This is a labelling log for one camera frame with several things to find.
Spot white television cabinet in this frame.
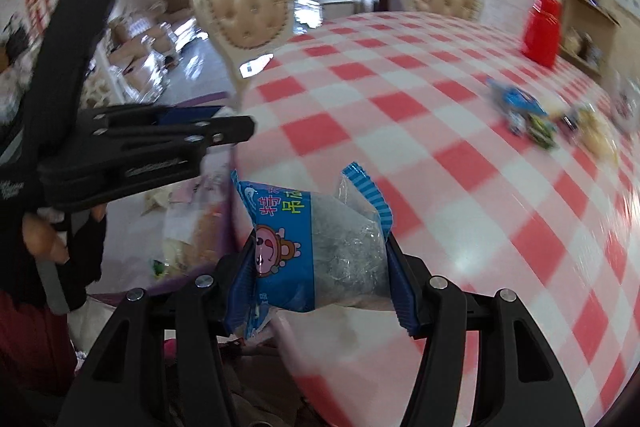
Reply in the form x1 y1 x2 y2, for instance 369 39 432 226
294 0 362 28

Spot dark checkered candy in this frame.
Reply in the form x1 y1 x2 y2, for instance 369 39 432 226
559 107 582 132

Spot stack of cardboard boxes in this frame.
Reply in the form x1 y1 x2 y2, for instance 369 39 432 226
107 4 198 102

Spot red thermos jug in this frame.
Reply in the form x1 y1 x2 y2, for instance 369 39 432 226
520 0 563 68

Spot person's left forearm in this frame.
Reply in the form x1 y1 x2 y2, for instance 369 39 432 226
0 207 51 308

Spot person's red pants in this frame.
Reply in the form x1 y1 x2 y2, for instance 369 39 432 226
0 289 78 403

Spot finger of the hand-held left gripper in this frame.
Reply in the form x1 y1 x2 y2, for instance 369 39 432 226
40 116 257 168
20 0 228 128

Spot wooden wall shelf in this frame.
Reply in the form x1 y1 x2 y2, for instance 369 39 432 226
559 0 621 75

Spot person's left hand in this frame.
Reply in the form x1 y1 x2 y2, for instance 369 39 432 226
22 204 108 310

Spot purple storage basket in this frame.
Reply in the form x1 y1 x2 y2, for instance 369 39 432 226
85 92 238 303

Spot large cream snack packet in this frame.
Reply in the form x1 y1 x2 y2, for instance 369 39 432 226
575 106 621 168

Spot small blue snack packet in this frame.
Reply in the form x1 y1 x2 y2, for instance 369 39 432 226
486 77 549 120

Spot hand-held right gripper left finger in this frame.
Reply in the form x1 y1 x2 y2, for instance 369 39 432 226
57 239 258 427

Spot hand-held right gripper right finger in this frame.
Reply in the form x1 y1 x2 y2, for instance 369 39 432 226
385 232 586 427

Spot blue packet with grey contents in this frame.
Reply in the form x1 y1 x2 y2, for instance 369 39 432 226
222 162 396 340

